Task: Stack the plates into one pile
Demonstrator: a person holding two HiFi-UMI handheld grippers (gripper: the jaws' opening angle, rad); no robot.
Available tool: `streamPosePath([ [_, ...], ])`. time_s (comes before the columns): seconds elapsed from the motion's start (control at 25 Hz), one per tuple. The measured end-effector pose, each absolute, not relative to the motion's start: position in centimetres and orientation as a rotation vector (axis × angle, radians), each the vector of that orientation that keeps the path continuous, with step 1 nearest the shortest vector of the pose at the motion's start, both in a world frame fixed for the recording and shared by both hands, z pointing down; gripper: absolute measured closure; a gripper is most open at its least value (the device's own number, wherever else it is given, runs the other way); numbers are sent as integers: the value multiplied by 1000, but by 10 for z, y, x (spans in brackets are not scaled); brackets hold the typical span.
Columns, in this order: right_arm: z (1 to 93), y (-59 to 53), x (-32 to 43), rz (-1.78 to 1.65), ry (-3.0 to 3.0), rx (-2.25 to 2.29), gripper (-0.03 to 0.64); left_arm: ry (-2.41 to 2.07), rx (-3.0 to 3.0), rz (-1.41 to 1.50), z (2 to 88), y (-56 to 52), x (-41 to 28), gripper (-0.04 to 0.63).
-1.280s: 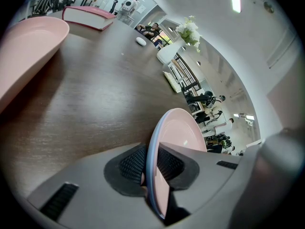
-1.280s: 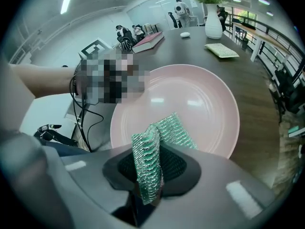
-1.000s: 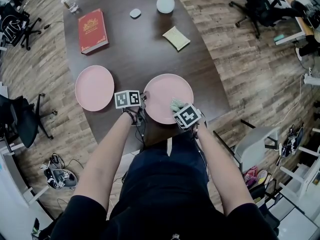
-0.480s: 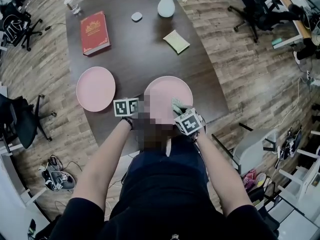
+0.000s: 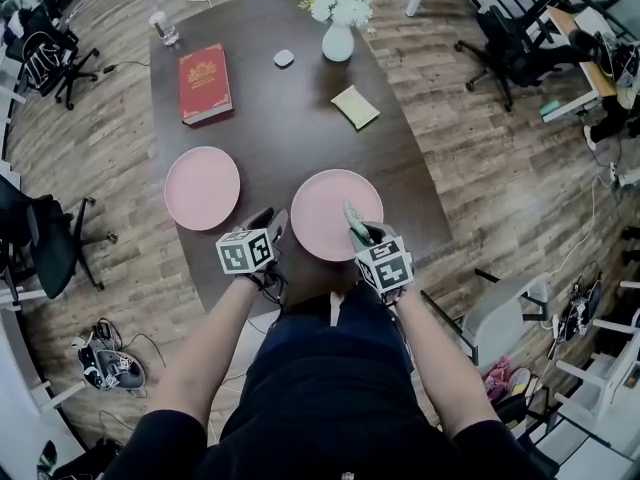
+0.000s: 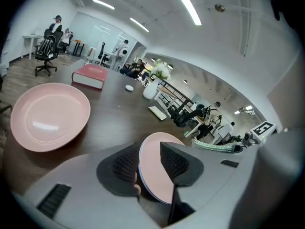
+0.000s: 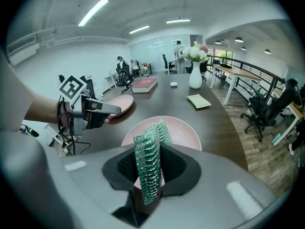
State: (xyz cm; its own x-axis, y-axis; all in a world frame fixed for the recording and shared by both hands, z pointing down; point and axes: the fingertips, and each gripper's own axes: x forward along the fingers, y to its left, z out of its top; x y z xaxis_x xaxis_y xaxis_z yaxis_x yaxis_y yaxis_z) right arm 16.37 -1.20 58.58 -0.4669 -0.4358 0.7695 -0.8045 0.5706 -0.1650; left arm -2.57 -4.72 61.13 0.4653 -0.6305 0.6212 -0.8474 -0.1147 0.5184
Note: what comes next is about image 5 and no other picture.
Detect pink bag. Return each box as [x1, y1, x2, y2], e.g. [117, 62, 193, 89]
[483, 355, 514, 399]

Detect yellow green sponge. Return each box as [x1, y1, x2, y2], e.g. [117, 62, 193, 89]
[330, 84, 381, 131]

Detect clear glass cup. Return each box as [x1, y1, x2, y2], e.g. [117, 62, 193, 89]
[148, 10, 180, 47]

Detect white vase with flowers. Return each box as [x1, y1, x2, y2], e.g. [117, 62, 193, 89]
[298, 0, 381, 34]

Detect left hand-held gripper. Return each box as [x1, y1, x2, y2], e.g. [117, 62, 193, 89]
[215, 207, 290, 275]

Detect green patterned sponge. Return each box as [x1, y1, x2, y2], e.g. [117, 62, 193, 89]
[342, 201, 374, 247]

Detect person's right forearm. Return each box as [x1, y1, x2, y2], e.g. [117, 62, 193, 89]
[394, 287, 501, 437]

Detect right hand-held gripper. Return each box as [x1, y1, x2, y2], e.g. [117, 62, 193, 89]
[347, 220, 415, 294]

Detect person's left forearm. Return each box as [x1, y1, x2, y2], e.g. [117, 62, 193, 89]
[149, 275, 264, 429]

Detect grey domed backpack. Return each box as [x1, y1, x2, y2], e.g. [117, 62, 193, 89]
[69, 320, 147, 394]

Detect person's black clothing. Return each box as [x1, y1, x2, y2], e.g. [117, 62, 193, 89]
[102, 280, 551, 480]

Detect pink plate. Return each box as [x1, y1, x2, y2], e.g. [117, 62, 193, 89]
[163, 146, 242, 232]
[290, 168, 385, 263]

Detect red hardcover book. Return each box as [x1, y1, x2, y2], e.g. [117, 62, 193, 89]
[178, 43, 235, 127]

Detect black office chair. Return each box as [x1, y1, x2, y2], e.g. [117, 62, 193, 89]
[0, 175, 119, 300]
[14, 12, 101, 112]
[454, 5, 599, 113]

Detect white ceramic vase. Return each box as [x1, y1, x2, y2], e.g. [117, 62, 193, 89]
[321, 20, 356, 63]

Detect black backpack white stripes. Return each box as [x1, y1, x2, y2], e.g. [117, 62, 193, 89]
[22, 42, 69, 89]

